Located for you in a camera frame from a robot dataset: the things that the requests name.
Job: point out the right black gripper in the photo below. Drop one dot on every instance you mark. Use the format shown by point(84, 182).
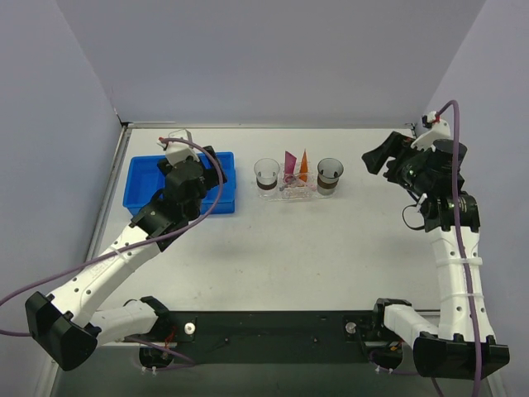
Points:
point(391, 158)

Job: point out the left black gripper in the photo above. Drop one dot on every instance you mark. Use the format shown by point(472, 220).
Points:
point(213, 164)

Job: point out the clear blue-tinted cup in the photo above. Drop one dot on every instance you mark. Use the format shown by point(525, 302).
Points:
point(266, 175)

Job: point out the clear brown-banded cup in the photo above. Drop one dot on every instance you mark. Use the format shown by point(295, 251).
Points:
point(329, 171)

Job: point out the pink toothpaste tube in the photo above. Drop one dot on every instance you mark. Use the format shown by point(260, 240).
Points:
point(290, 162)

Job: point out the clear acrylic toothbrush holder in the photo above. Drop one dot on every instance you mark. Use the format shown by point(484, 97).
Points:
point(291, 195)

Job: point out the orange toothpaste tube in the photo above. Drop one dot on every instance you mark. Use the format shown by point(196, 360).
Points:
point(303, 169)

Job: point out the white toothbrush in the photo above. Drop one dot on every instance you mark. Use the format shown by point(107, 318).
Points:
point(305, 187)

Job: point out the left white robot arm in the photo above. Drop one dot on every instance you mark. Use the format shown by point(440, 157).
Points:
point(68, 322)

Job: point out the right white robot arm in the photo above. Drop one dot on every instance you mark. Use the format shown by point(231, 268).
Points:
point(463, 344)

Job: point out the clear textured oval tray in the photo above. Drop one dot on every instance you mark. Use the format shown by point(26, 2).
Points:
point(281, 187)

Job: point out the blue plastic bin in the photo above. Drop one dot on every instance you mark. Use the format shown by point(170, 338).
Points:
point(144, 178)

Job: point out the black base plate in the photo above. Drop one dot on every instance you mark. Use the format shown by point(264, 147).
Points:
point(270, 337)

